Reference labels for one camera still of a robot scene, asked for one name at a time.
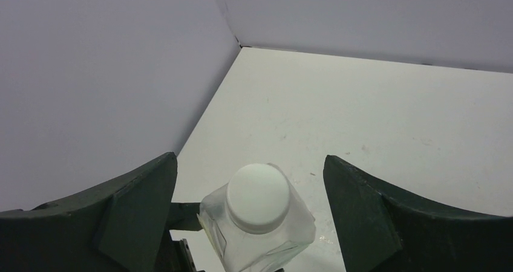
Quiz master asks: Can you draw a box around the white bottle cap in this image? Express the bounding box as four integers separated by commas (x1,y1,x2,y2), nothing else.
226,163,291,235

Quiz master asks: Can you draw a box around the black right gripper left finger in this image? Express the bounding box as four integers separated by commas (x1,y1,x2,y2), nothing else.
1,152,177,271

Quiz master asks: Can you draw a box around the clear square plastic bottle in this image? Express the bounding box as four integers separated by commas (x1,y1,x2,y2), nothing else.
198,165,316,271

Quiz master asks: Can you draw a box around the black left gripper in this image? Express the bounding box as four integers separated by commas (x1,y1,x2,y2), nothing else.
154,202,203,272

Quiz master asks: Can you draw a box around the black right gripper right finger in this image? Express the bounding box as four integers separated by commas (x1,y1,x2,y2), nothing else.
323,155,512,271

